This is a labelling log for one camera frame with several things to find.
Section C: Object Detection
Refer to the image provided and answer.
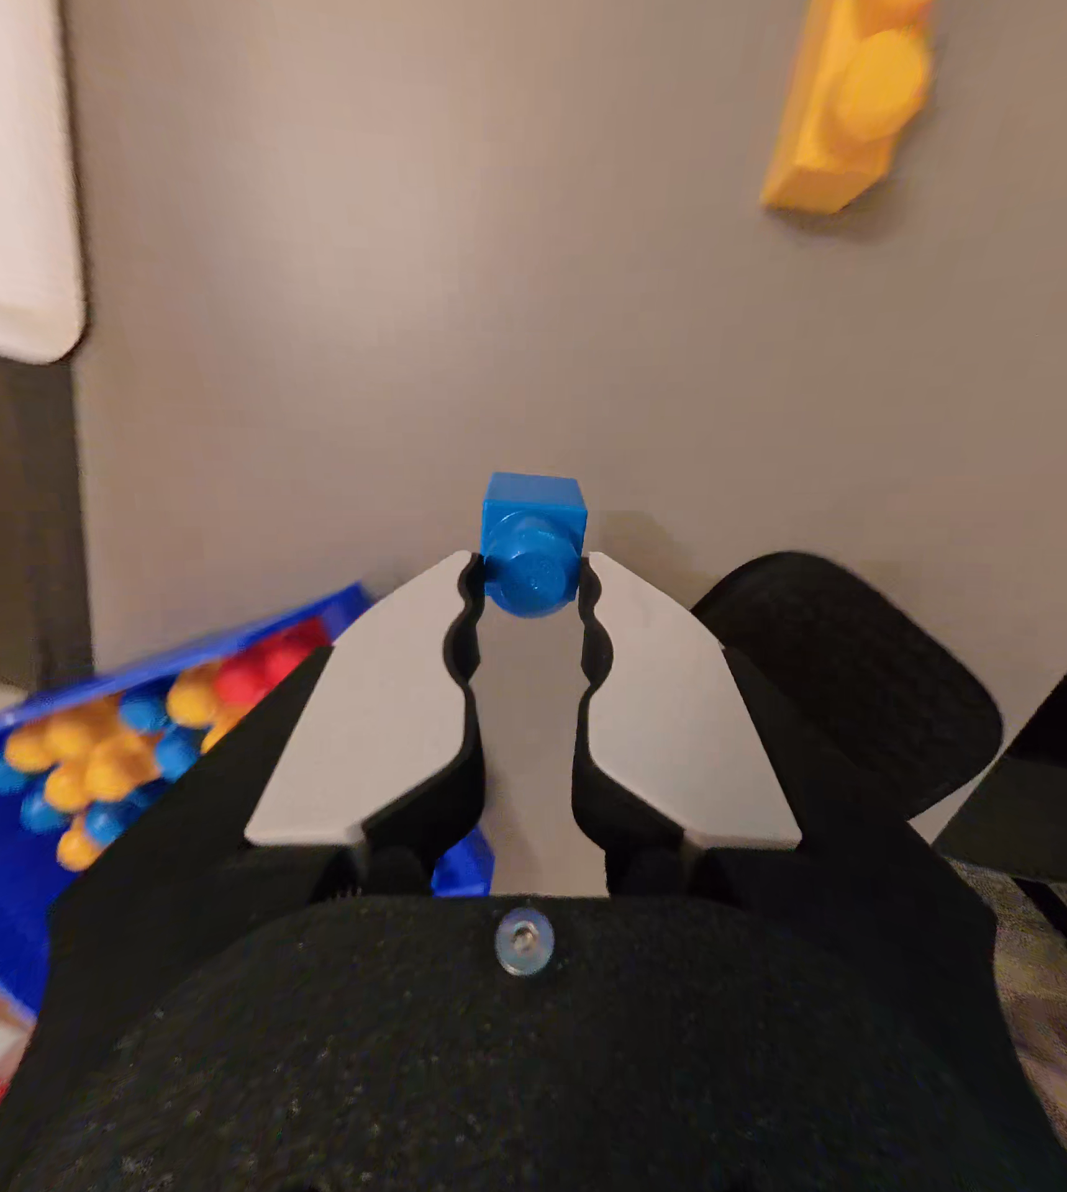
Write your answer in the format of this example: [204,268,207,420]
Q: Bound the blue single-stud toy block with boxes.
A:
[480,474,588,617]

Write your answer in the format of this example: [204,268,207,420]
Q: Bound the black office chair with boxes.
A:
[933,671,1067,980]

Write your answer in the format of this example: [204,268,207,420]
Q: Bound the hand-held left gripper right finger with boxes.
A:
[571,550,805,858]

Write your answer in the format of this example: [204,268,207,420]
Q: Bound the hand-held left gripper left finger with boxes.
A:
[242,550,488,862]

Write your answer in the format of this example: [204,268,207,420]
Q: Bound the black pad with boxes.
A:
[689,552,1004,823]

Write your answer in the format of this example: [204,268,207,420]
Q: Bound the pile of colourful toy blocks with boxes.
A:
[0,619,333,872]

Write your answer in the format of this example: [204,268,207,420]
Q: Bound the yellow toy block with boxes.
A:
[760,0,935,216]

